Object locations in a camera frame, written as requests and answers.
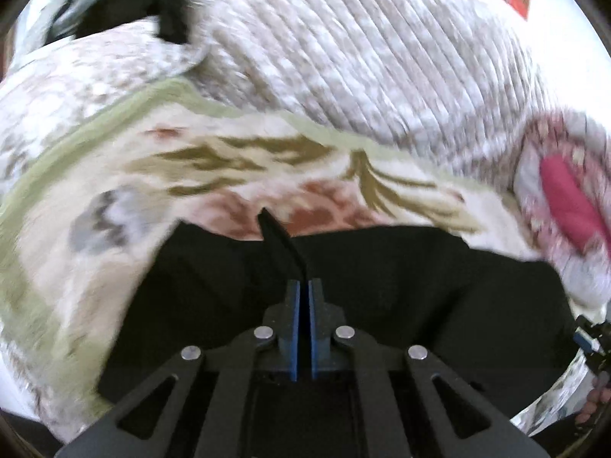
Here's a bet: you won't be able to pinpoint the pile of dark clothes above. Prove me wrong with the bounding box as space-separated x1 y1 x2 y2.
43 0 192 45

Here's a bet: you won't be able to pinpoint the pink floral quilt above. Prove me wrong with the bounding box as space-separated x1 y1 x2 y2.
513 110 611 311

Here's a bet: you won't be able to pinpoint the black pants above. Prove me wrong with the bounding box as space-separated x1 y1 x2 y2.
98 208 580 437

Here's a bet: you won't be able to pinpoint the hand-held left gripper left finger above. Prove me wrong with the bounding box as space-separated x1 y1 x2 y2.
55 280 301 458

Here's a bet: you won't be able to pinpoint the floral fleece blanket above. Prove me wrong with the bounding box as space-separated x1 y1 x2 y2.
0 79 611 442

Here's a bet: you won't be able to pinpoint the person's right hand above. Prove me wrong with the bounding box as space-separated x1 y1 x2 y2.
574 378 606 427

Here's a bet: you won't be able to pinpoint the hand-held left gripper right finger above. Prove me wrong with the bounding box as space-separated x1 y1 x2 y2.
308 279 551 458

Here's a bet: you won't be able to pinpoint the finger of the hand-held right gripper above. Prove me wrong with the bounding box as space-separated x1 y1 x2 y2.
572 316 611 358

